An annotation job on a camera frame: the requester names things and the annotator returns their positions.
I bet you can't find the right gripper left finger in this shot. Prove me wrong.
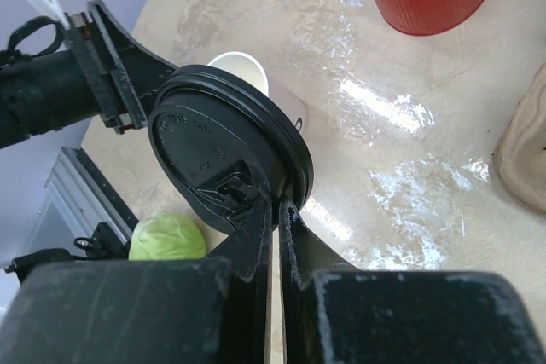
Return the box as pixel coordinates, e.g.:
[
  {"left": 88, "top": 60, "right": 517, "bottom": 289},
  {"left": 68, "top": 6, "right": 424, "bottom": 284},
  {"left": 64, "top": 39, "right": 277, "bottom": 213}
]
[{"left": 1, "top": 197, "right": 273, "bottom": 363}]

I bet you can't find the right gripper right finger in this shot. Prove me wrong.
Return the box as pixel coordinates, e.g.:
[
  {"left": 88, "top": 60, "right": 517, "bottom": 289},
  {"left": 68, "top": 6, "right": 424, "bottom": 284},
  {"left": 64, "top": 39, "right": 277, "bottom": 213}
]
[{"left": 279, "top": 199, "right": 545, "bottom": 363}]

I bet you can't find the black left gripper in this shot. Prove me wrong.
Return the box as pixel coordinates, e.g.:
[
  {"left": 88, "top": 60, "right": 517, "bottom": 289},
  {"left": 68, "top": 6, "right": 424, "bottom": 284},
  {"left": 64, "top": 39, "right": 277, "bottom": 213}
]
[{"left": 1, "top": 0, "right": 177, "bottom": 148}]

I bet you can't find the white paper coffee cup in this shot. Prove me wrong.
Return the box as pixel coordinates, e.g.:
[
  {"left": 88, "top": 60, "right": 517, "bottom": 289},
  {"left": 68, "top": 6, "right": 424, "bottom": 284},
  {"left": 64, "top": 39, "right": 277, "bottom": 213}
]
[{"left": 208, "top": 51, "right": 307, "bottom": 133}]

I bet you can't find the black plastic cup lid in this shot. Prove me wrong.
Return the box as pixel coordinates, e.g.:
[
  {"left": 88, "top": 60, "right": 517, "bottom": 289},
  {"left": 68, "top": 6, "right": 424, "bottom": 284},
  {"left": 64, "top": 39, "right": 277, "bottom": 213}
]
[{"left": 148, "top": 65, "right": 314, "bottom": 234}]

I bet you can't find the green cabbage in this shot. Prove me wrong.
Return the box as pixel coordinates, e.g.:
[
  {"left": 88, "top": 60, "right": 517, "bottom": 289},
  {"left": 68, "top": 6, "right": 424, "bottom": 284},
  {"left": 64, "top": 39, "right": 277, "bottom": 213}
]
[{"left": 128, "top": 211, "right": 207, "bottom": 261}]

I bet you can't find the stack of cardboard carriers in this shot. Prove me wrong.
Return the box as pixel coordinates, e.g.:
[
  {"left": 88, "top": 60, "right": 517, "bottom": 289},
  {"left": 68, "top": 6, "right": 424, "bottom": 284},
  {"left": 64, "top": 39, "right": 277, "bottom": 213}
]
[{"left": 493, "top": 66, "right": 545, "bottom": 213}]

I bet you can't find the aluminium frame rail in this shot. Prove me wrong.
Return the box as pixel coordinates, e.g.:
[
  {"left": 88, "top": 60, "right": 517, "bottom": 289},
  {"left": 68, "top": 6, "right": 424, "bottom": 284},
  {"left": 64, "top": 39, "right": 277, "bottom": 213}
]
[{"left": 26, "top": 147, "right": 138, "bottom": 257}]

